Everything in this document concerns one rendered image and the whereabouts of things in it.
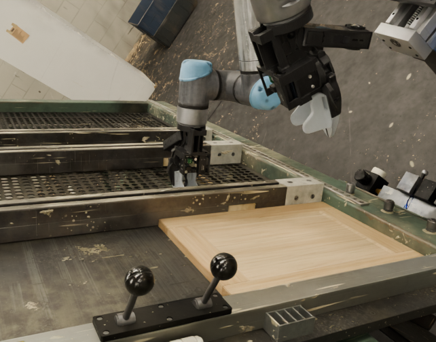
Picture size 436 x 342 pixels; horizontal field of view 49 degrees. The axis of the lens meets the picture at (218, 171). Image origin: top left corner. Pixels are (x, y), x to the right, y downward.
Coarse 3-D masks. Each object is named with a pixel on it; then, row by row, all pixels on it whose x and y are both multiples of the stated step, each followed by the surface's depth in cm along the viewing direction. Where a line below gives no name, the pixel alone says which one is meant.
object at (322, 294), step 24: (384, 264) 93; (408, 264) 94; (432, 264) 95; (264, 288) 80; (288, 288) 81; (312, 288) 81; (336, 288) 82; (360, 288) 84; (384, 288) 88; (408, 288) 91; (240, 312) 73; (264, 312) 75; (312, 312) 80; (48, 336) 63; (72, 336) 64; (96, 336) 64; (144, 336) 66; (168, 336) 68; (216, 336) 72
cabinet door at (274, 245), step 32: (160, 224) 109; (192, 224) 109; (224, 224) 112; (256, 224) 113; (288, 224) 115; (320, 224) 117; (352, 224) 118; (192, 256) 94; (256, 256) 97; (288, 256) 98; (320, 256) 99; (352, 256) 101; (384, 256) 101; (416, 256) 103; (224, 288) 83; (256, 288) 84
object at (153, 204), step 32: (128, 192) 110; (160, 192) 113; (192, 192) 114; (224, 192) 117; (256, 192) 121; (288, 192) 126; (320, 192) 131; (0, 224) 94; (32, 224) 97; (64, 224) 100; (96, 224) 104; (128, 224) 107
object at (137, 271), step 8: (128, 272) 59; (136, 272) 58; (144, 272) 58; (152, 272) 60; (128, 280) 58; (136, 280) 58; (144, 280) 58; (152, 280) 59; (128, 288) 58; (136, 288) 58; (144, 288) 58; (136, 296) 61; (128, 304) 63; (128, 312) 64; (120, 320) 65; (128, 320) 65
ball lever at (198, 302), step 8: (216, 256) 64; (224, 256) 64; (232, 256) 65; (216, 264) 64; (224, 264) 63; (232, 264) 64; (216, 272) 64; (224, 272) 63; (232, 272) 64; (216, 280) 67; (224, 280) 65; (208, 288) 68; (208, 296) 69; (200, 304) 71; (208, 304) 71
